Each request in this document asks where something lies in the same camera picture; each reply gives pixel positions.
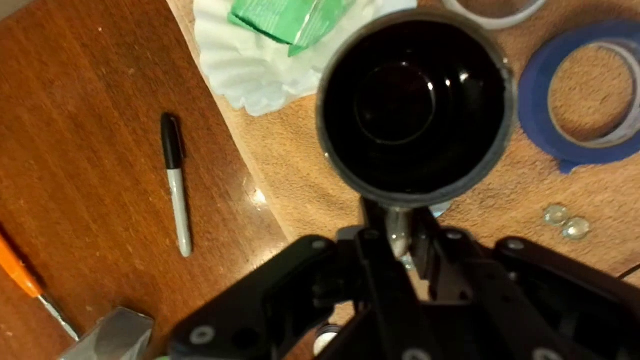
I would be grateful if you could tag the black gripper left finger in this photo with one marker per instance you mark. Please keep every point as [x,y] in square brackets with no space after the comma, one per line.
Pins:
[280,292]

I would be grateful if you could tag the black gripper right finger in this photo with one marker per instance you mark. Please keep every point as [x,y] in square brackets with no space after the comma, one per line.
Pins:
[520,292]

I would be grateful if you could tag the blue masking tape roll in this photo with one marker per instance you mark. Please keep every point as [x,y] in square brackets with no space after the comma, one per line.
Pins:
[532,101]

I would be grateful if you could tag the tan towel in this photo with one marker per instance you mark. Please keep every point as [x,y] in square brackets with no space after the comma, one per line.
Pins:
[301,172]

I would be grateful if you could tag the black grey marker pen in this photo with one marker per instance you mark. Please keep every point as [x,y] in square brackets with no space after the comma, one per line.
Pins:
[176,192]

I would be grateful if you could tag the small clear bottle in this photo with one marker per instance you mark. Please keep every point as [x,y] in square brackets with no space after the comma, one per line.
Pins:
[112,336]

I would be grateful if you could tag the green packet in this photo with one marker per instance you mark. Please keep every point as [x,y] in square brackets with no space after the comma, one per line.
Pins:
[286,23]

